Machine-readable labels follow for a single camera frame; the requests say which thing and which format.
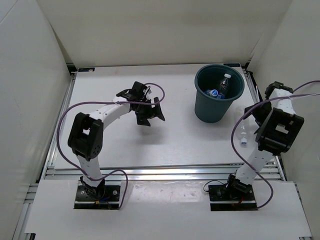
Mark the blue sticker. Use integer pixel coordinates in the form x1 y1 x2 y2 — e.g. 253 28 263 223
77 67 95 73
224 63 241 68

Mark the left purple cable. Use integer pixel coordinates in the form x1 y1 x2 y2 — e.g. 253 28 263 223
56 82 166 210

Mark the crushed bottle blue label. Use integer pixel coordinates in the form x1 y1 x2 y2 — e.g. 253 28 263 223
204 89 219 98

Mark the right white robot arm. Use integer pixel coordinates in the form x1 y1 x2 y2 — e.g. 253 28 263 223
224 81 305 200

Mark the left blue sticker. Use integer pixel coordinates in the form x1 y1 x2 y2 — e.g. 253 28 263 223
77 67 95 73

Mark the dark teal plastic bin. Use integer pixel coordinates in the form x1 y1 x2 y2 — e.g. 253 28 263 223
194 64 245 123

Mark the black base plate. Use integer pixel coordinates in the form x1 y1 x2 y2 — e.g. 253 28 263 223
73 182 121 210
202 180 257 212

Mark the aluminium front rail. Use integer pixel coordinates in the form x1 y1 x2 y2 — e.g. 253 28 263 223
42 160 284 182

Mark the clear bottle no label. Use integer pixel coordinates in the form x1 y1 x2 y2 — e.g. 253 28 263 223
234 105 250 147

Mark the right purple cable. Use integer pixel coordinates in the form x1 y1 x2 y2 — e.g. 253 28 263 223
229 79 320 210

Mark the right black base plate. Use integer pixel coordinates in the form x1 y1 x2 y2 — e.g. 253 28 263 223
202 180 257 212

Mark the clear bottle blue label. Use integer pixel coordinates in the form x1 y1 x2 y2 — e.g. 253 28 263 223
217 73 232 99

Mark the right blue sticker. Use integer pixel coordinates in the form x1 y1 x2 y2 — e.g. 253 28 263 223
224 63 241 68

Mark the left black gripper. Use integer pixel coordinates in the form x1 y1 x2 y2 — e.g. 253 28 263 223
133 97 165 127

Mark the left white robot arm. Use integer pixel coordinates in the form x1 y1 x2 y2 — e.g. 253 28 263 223
67 81 165 201

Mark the purple cable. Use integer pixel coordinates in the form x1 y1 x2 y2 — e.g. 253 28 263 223
229 79 320 210
56 82 166 210

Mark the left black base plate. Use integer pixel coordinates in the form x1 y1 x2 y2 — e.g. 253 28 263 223
73 182 121 210

